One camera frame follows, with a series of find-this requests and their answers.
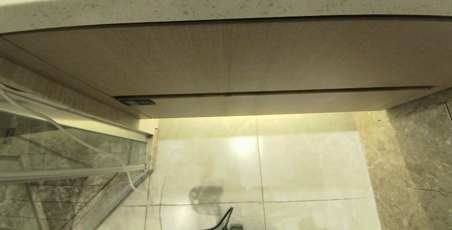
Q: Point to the light wooden vanity drawer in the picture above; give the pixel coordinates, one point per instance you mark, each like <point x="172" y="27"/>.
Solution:
<point x="265" y="104"/>

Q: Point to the light wooden vanity cabinet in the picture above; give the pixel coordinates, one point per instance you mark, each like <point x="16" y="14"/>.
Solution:
<point x="226" y="57"/>

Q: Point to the aluminium glass door bar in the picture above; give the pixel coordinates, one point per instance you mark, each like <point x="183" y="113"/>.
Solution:
<point x="70" y="173"/>

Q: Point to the clear glass shower panel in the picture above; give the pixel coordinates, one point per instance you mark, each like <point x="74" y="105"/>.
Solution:
<point x="53" y="155"/>

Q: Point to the aluminium shower track rail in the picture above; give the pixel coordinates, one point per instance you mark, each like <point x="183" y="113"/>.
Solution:
<point x="88" y="124"/>

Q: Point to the chrome floor rail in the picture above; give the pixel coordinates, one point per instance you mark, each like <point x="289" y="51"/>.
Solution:
<point x="120" y="198"/>

